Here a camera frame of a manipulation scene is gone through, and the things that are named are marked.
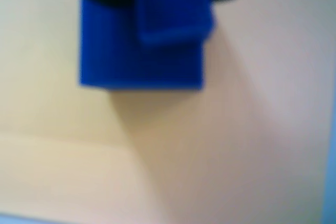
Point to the small blue cube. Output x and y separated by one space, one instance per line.
110 58

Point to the tiny blue cube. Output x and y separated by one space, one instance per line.
173 11

